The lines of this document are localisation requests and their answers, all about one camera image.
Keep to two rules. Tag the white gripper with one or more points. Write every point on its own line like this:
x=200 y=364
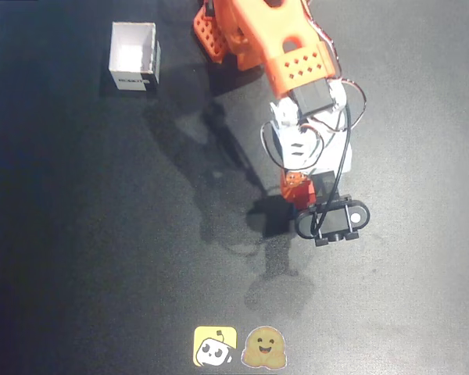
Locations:
x=297 y=192

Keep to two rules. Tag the orange and white robot arm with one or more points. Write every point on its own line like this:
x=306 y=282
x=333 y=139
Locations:
x=266 y=39

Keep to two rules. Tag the hugging face emoji sticker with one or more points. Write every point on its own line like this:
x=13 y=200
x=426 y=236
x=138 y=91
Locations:
x=263 y=347

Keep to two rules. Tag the yellow robot cartoon sticker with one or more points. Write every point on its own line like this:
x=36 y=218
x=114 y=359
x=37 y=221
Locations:
x=215 y=345

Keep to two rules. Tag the black table mat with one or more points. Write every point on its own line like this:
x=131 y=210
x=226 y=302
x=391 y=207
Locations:
x=101 y=234

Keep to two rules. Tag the white cardboard box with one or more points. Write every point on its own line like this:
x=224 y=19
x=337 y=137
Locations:
x=134 y=58

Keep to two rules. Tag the black gripper-mounted camera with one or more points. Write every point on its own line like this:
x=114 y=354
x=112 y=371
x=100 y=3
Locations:
x=336 y=220

